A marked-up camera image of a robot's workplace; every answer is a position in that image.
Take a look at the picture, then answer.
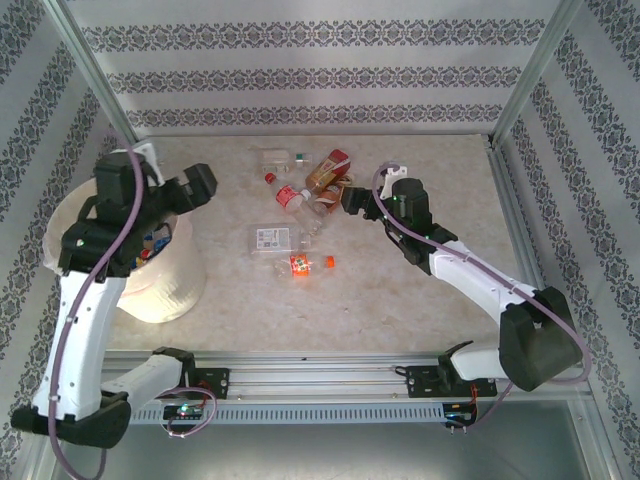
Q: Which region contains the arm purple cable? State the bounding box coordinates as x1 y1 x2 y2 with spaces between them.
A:
372 162 592 431
48 130 219 480

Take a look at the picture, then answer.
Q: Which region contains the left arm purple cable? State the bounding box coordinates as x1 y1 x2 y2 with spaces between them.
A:
48 130 219 480

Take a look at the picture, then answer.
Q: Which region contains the clear white-label bottle green cap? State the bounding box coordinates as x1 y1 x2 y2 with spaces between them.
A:
255 147 315 175

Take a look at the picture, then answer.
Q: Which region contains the orange label bottle orange cap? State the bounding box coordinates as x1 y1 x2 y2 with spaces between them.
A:
272 252 337 279

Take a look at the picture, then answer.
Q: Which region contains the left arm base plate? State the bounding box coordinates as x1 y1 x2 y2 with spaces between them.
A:
149 367 233 401

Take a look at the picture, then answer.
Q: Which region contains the white lined waste bin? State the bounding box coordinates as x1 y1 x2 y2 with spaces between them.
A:
42 147 209 325

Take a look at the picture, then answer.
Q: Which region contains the grey metal panel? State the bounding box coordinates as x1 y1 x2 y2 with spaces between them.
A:
47 423 596 480

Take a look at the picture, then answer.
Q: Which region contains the aluminium frame post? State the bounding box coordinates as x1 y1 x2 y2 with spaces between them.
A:
42 0 146 154
487 0 586 150

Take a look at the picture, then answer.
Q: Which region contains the aluminium mounting rail beam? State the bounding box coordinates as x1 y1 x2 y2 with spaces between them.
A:
99 349 587 402

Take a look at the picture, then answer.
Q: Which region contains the clear flat bottle white label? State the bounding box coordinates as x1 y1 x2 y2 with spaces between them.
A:
248 223 315 257

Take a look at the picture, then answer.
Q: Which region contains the brown coffee bottle cream cap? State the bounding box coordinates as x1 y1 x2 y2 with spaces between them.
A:
312 173 357 215

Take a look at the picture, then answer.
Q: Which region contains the aluminium side frame rail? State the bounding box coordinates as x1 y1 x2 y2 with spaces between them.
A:
487 142 574 361

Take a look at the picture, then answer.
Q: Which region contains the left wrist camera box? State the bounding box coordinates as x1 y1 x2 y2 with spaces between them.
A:
130 141 162 174

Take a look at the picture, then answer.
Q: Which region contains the red tan label tea bottle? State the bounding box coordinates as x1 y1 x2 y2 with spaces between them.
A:
303 148 351 194

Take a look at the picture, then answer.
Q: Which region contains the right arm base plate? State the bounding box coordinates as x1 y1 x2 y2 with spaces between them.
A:
404 362 499 400

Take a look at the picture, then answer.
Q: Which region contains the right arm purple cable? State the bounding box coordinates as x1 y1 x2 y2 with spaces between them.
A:
372 162 592 431

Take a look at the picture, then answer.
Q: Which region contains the red label bottle red cap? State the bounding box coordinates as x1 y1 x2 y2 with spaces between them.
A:
263 172 304 209

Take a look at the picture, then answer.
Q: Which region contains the grey slotted cable duct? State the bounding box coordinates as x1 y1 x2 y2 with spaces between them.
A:
127 402 447 426

